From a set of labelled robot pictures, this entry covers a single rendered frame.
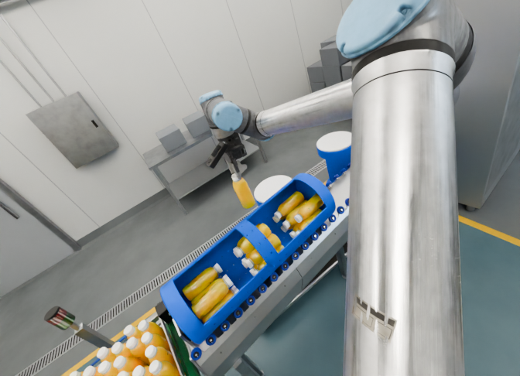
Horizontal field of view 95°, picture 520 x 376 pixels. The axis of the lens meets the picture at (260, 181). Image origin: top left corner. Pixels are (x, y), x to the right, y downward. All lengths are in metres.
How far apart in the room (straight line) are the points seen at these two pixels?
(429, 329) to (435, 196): 0.12
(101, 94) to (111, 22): 0.91
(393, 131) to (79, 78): 3.96
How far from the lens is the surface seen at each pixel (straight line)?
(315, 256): 1.36
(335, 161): 1.83
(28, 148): 4.30
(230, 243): 1.30
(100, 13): 4.12
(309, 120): 0.65
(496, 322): 2.26
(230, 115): 0.79
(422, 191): 0.28
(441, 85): 0.34
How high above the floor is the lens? 1.97
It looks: 33 degrees down
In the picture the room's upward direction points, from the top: 23 degrees counter-clockwise
